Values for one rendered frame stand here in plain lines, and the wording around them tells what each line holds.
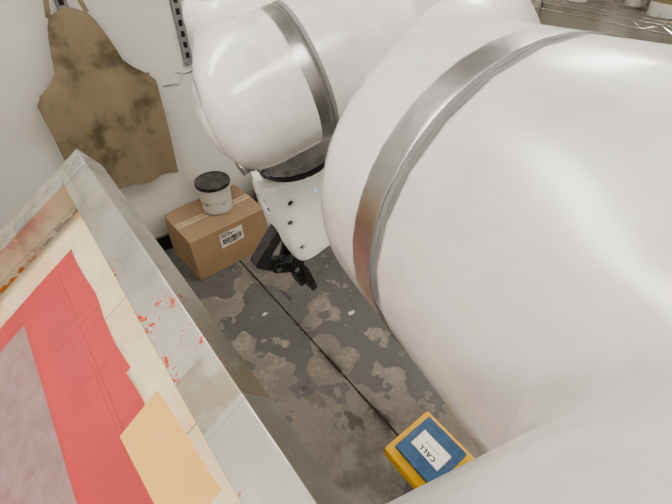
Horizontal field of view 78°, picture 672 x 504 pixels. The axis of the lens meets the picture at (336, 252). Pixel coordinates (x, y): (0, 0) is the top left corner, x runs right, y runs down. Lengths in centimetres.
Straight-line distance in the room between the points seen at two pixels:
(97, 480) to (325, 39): 37
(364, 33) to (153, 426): 32
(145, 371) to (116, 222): 15
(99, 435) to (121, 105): 206
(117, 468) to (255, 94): 31
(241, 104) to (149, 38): 223
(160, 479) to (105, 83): 212
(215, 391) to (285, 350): 191
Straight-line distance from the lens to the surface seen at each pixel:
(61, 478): 46
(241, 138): 22
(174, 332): 35
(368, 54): 23
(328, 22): 23
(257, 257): 40
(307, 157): 33
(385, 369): 215
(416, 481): 92
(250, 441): 29
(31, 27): 233
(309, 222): 38
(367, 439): 198
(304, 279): 45
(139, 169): 253
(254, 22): 23
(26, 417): 53
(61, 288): 56
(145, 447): 39
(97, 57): 233
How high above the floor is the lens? 181
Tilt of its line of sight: 42 degrees down
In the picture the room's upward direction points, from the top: straight up
